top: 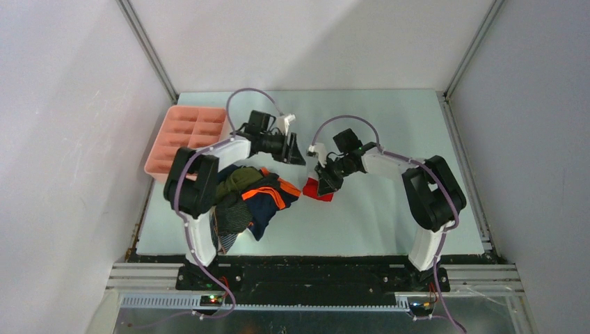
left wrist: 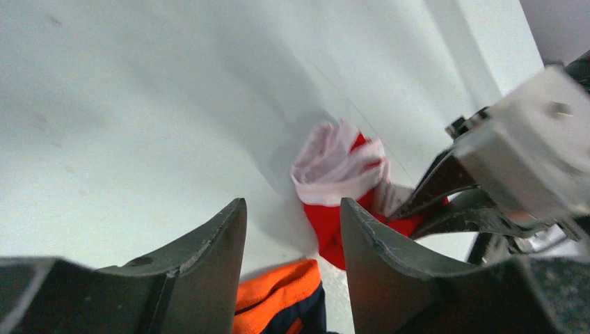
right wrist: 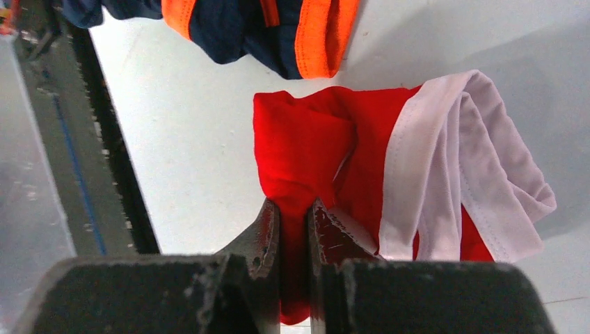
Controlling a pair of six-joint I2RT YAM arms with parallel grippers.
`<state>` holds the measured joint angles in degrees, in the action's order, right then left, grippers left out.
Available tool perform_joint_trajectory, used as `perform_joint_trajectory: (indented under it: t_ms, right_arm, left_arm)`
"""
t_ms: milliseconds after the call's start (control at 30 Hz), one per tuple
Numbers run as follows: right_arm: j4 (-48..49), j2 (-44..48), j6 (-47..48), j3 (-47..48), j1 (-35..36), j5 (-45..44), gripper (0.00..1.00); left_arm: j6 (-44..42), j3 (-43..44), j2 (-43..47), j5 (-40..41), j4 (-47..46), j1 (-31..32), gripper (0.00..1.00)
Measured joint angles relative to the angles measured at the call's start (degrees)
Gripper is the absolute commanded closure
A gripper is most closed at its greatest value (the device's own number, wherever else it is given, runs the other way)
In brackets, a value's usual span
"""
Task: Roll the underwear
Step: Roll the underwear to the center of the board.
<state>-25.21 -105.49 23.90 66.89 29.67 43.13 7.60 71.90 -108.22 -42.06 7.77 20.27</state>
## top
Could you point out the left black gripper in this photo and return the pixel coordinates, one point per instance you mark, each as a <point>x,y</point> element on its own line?
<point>289,154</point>

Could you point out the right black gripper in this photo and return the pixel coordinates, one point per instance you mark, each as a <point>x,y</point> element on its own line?
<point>326,183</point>

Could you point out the red white underwear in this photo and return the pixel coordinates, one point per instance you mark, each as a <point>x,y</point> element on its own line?
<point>311,190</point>

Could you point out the navy orange underwear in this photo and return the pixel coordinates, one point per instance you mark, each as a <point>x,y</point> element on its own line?
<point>265,198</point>

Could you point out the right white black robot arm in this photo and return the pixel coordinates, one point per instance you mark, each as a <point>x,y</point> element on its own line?
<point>434,196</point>

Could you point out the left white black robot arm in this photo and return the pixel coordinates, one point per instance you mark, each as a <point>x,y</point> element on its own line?
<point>191,183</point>

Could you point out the olive green underwear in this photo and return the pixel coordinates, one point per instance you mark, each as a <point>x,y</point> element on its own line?
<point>235,178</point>

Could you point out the dark striped underwear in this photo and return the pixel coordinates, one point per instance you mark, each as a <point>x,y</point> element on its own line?
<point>231,217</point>

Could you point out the pink divided storage tray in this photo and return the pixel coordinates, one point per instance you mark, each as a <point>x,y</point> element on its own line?
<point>185,126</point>

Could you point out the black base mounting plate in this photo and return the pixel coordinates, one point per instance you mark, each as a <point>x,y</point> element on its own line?
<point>375,280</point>

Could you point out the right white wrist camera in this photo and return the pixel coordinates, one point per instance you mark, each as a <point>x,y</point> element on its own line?
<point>318,151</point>

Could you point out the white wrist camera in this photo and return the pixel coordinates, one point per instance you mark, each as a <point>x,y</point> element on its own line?
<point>284,121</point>
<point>318,151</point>

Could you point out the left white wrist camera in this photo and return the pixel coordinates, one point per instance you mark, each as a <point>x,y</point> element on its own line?
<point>284,121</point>

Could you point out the left aluminium corner post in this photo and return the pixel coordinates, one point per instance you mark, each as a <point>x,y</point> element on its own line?
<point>129,13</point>

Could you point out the aluminium corner post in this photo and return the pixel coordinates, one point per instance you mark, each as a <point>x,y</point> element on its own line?
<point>129,13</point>
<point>473,47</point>

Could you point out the grey slotted cable duct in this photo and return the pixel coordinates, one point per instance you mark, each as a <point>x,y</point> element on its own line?
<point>202,302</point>

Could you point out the right aluminium corner post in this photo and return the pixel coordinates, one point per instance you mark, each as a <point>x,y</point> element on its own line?
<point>473,47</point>

